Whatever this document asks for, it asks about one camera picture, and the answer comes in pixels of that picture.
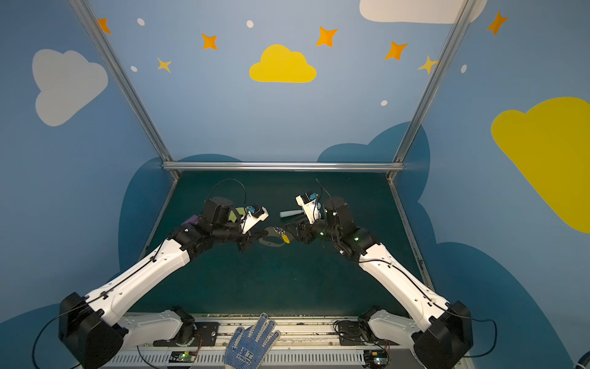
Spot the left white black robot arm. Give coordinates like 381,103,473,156
58,197,268,368

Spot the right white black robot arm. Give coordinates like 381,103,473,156
286,193,474,368

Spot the light blue toy shovel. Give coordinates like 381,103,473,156
279,210,304,218

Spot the purple pink toy shovel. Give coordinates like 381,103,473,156
182,215,199,225

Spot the blue dotted glove centre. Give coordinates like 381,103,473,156
224,313,281,369

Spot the left green circuit board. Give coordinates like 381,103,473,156
169,351,197,364

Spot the green circuit board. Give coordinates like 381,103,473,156
169,351,197,364
363,350,390,369

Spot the right green circuit board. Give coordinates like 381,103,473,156
363,350,390,369

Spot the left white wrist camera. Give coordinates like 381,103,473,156
240,204,269,235

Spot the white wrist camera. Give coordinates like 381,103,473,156
296,192,321,224
240,204,269,235

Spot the green toy shovel wooden handle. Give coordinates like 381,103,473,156
229,207,247,223

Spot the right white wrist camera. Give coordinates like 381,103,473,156
296,192,321,224

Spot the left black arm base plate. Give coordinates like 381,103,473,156
153,321,221,347

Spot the left aluminium frame post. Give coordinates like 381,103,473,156
69,0,173,165

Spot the aluminium frame post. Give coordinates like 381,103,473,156
387,0,478,184
69,0,173,165

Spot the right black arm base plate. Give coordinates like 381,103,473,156
333,320,386,346

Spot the aluminium front rail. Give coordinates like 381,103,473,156
100,307,425,368

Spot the right aluminium frame post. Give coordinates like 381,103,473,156
387,0,478,184

